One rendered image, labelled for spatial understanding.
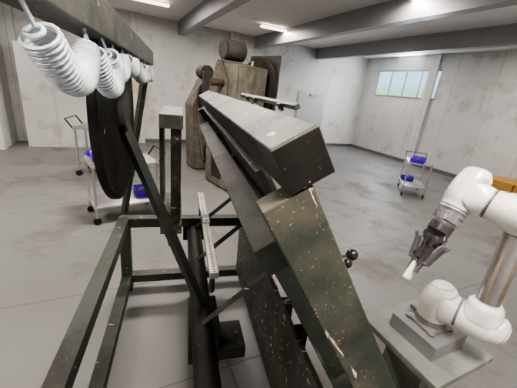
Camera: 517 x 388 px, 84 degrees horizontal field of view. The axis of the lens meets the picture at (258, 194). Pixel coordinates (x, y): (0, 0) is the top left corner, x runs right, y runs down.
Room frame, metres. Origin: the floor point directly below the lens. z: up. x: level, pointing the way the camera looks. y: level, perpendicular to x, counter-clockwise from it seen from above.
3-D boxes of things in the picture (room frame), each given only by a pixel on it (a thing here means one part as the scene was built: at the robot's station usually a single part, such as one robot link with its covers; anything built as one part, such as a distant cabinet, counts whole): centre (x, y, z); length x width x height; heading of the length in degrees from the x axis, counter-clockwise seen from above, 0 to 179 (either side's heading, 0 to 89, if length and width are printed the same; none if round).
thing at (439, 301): (1.36, -1.07, 1.01); 0.18 x 0.16 x 0.22; 45
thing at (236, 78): (5.96, 0.54, 1.41); 1.45 x 1.33 x 2.83; 28
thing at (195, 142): (7.34, 1.32, 1.21); 1.29 x 1.09 x 2.41; 117
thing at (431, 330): (1.38, -1.05, 0.87); 0.22 x 0.18 x 0.06; 22
